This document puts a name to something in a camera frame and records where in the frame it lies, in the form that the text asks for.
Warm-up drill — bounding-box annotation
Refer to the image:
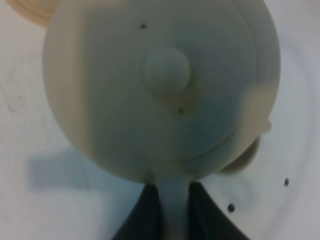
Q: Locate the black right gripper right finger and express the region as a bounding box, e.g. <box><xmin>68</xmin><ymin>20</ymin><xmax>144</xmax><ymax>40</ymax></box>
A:
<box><xmin>188</xmin><ymin>182</ymin><xmax>248</xmax><ymax>240</ymax></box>

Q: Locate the beige saucer left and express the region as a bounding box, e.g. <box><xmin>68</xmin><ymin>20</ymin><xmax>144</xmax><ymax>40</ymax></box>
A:
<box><xmin>5</xmin><ymin>0</ymin><xmax>60</xmax><ymax>28</ymax></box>

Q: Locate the beige ceramic teapot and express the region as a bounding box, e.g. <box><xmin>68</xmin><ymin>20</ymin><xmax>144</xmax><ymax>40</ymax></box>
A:
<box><xmin>43</xmin><ymin>0</ymin><xmax>281</xmax><ymax>240</ymax></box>

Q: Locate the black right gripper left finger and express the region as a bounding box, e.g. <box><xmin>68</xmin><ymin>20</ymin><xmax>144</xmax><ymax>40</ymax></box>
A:
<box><xmin>113</xmin><ymin>184</ymin><xmax>164</xmax><ymax>240</ymax></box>

